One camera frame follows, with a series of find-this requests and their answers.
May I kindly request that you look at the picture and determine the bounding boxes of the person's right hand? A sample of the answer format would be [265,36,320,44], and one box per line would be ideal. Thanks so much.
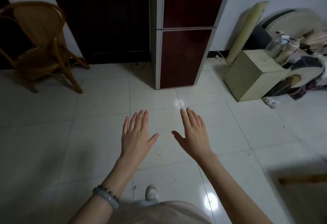
[171,107,214,163]

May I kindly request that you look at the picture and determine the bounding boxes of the person's left hand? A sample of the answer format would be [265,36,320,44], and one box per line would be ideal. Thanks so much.
[120,109,159,165]

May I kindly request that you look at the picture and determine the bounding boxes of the dark red refrigerator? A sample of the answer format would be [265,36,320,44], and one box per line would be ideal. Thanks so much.
[149,0,237,90]

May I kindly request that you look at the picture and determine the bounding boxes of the person's left forearm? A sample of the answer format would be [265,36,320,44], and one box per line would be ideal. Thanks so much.
[68,156,143,224]

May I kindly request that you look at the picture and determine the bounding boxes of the person's right forearm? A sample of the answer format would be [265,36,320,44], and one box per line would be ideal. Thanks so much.
[198,152,274,224]

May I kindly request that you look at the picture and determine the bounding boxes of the person's white shoe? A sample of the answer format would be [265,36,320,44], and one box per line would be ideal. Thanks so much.
[145,185,159,202]

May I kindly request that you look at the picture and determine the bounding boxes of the person's grey trousers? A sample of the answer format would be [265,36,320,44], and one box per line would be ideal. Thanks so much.
[133,197,160,208]

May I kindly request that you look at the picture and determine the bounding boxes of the person's pink shirt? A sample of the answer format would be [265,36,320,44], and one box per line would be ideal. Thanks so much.
[110,201,213,224]

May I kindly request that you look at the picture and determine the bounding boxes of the pale jade bangle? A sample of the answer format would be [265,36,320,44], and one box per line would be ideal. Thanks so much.
[92,187,120,210]

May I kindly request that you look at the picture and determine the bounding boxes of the beige cube cabinet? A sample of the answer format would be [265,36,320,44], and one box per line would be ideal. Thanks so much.
[224,49,291,102]

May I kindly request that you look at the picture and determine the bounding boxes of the white power strip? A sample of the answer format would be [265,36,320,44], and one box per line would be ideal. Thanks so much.
[262,96,279,109]

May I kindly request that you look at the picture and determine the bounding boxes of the cream tower fan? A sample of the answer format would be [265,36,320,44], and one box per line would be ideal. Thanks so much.
[226,1,269,66]

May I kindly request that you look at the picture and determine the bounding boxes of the brown wicker chair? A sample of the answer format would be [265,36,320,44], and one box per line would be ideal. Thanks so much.
[0,1,90,94]

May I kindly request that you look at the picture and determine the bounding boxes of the pile of clothes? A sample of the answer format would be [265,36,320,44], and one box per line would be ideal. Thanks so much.
[268,27,327,94]

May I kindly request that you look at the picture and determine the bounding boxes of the cream sofa dark armrest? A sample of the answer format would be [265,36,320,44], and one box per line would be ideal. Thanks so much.
[244,8,327,101]

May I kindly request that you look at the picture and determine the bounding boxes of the brown beaded bracelet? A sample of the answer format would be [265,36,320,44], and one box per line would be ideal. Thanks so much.
[98,185,120,202]

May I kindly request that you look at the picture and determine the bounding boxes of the white power cable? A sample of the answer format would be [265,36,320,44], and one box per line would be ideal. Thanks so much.
[214,50,231,67]

